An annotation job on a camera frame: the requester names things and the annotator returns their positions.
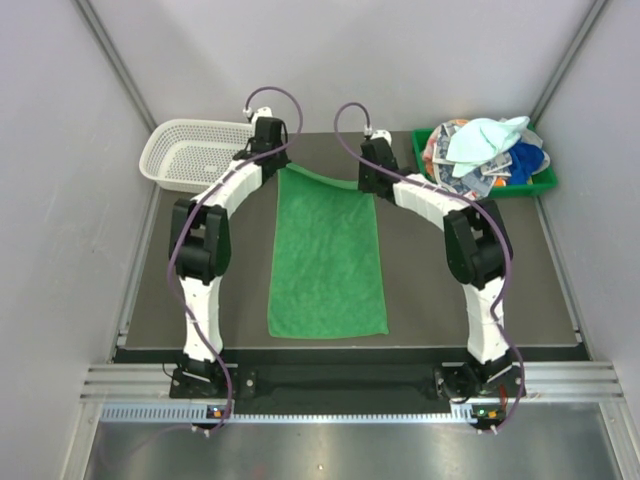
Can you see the blue white patterned towel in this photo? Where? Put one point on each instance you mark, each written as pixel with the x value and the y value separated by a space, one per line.
pixel 478 182

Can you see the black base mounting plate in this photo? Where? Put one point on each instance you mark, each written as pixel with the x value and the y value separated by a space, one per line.
pixel 326 388

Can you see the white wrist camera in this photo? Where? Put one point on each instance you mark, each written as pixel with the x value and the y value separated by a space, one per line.
pixel 252 116
pixel 371 134

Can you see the white slotted cable duct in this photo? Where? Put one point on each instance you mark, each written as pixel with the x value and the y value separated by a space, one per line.
pixel 208 415

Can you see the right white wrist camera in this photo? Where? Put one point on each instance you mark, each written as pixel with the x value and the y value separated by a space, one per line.
pixel 371 134

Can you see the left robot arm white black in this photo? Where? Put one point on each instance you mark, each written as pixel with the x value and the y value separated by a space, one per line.
pixel 200 253

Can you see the green microfiber towel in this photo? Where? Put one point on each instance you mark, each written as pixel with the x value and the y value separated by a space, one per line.
pixel 326 277

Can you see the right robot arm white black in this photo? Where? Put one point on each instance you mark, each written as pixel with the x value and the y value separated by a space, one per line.
pixel 477 251

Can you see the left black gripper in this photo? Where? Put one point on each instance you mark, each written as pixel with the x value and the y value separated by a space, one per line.
pixel 282 160

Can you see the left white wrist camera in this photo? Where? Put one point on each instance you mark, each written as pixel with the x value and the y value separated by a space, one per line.
pixel 252 116

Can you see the light mint towel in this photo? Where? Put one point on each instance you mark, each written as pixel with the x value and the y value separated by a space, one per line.
pixel 482 139

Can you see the white perforated plastic basket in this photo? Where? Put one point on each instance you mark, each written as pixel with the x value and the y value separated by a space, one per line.
pixel 187 155

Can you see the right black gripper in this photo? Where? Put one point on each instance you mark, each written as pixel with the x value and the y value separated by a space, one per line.
pixel 364 186

